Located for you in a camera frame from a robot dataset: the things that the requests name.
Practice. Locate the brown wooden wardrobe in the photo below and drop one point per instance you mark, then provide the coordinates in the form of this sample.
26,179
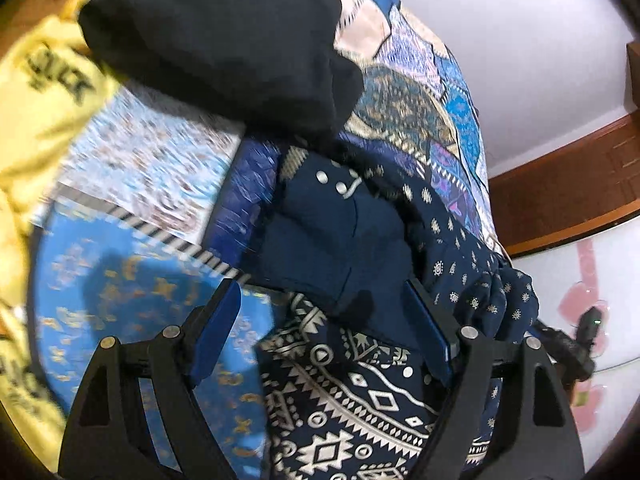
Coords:
565,175

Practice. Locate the black garment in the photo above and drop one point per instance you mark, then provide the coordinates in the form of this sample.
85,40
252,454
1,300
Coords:
220,45

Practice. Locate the white heart-sticker sliding door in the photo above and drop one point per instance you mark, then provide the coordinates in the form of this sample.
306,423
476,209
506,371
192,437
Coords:
590,270

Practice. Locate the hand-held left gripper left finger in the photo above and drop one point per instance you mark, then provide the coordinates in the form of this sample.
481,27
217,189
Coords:
215,330

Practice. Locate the yellow printed garment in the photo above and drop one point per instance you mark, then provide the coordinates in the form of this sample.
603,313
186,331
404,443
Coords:
35,125

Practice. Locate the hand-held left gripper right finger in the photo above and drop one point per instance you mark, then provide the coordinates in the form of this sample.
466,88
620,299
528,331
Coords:
430,330

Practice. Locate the blue patchwork bed sheet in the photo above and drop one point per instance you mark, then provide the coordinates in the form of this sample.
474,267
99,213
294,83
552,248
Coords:
150,200

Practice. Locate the navy patterned dress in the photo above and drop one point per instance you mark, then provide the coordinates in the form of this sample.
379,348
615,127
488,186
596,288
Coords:
360,260

